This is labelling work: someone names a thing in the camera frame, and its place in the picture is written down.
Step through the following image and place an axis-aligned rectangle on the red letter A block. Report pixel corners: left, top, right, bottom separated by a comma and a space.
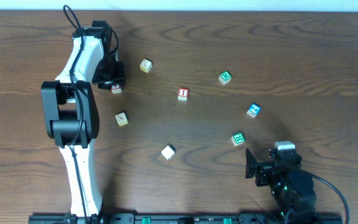
111, 84, 122, 94

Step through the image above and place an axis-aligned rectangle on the red letter I block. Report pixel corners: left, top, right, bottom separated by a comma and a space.
178, 88, 189, 101

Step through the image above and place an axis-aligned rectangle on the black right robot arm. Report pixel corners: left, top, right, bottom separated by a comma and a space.
245, 148, 316, 221

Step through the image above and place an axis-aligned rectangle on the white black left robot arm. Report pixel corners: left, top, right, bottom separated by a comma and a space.
40, 21, 125, 223

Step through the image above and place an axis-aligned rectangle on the green R block near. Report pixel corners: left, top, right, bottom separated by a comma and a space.
231, 132, 246, 146

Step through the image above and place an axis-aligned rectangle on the green r block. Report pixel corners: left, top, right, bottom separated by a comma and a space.
231, 132, 246, 146
219, 71, 232, 85

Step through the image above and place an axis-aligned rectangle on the yellow picture block far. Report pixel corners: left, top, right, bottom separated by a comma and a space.
139, 59, 152, 73

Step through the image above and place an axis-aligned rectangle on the yellow picture block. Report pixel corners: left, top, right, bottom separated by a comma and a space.
139, 59, 152, 73
115, 112, 129, 126

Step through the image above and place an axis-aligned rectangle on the yellow picture block near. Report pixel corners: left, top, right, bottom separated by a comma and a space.
115, 112, 129, 126

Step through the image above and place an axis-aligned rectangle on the blue number 2 block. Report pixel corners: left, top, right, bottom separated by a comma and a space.
246, 103, 261, 118

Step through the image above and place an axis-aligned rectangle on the plain white wooden block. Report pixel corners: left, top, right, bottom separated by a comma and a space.
161, 144, 176, 161

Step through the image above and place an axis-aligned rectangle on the green R block far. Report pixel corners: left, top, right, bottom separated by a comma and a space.
219, 71, 232, 85

